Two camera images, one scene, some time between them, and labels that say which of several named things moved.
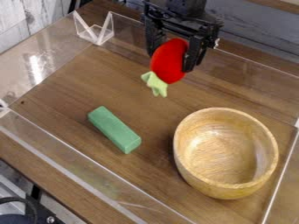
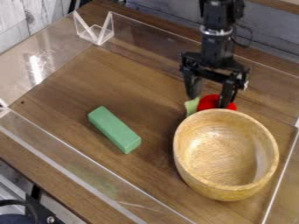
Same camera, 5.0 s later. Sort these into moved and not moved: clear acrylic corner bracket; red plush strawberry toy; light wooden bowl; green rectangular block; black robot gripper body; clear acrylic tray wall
Moved: black robot gripper body; red plush strawberry toy
Not moved: clear acrylic tray wall; green rectangular block; light wooden bowl; clear acrylic corner bracket
